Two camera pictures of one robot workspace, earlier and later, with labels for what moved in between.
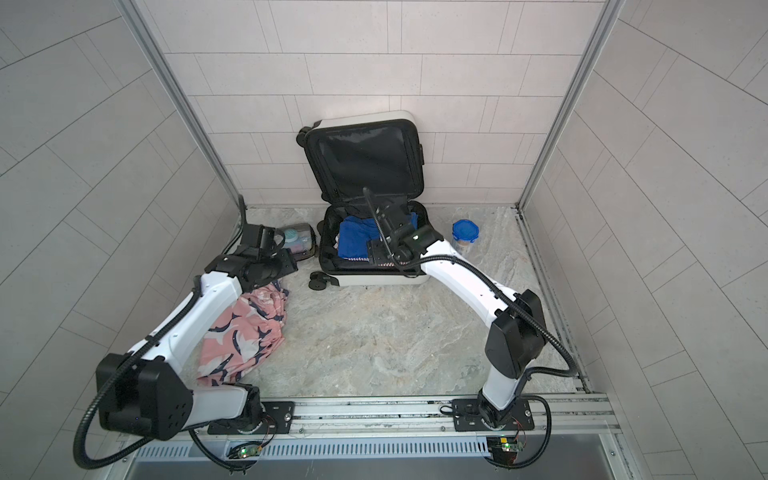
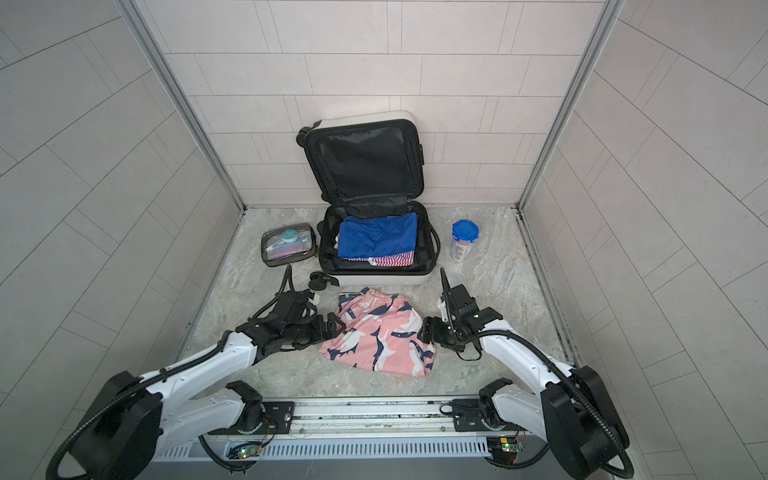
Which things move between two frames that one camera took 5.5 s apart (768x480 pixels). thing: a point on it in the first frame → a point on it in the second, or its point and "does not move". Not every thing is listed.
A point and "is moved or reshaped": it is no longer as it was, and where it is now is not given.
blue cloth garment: (356, 233) does not move
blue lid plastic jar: (464, 233) does not move
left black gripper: (289, 264) → (324, 334)
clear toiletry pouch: (299, 238) does not move
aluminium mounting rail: (581, 418) does not move
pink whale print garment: (247, 333) is moved or reshaped
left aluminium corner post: (135, 16) does not move
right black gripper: (375, 253) → (435, 332)
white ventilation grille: (324, 448) does not move
